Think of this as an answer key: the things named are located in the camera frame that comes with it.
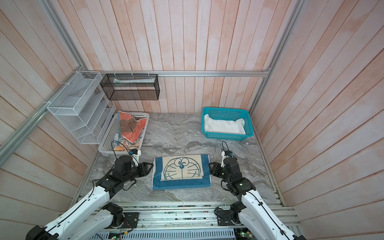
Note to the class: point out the white wire mesh shelf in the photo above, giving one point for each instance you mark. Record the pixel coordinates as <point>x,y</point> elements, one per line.
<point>82,109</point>

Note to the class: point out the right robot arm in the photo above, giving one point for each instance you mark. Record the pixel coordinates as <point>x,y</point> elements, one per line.
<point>250,210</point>

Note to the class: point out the white towel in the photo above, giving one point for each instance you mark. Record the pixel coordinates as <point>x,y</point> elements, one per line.
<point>224,126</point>

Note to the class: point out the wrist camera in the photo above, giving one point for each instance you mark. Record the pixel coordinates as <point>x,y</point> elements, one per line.
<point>225,155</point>
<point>135,153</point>

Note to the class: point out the black wire mesh basket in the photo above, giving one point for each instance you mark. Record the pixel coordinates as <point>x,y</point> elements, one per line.
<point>131,87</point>

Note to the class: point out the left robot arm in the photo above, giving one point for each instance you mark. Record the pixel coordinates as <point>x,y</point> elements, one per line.
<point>94,211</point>

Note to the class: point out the small patterned cloth in basket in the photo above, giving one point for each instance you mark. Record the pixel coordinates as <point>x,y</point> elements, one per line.
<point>123,144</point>

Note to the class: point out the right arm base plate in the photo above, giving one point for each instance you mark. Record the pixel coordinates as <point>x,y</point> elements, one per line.
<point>234,218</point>

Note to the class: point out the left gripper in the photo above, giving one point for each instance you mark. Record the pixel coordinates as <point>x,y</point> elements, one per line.
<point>143,167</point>

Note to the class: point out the red orange towel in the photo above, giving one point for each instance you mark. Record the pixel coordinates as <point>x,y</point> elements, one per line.
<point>130,127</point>

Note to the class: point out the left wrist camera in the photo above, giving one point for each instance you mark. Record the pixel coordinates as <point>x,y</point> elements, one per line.
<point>135,153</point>

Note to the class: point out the teal plastic basket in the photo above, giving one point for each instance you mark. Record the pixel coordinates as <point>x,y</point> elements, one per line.
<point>230,115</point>

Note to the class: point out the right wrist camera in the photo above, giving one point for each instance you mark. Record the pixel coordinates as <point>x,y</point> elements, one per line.
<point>225,155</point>

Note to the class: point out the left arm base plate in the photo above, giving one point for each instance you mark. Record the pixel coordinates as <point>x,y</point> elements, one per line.
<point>130,220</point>

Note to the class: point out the aluminium frame rail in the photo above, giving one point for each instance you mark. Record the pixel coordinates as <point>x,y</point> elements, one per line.
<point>167,74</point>

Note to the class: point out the blue patterned towel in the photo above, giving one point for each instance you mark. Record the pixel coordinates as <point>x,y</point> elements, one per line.
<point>181,172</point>

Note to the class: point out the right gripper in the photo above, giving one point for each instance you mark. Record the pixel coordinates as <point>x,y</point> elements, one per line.
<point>214,170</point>

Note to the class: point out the white laundry basket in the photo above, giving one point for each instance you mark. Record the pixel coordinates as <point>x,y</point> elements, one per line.
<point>113,134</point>

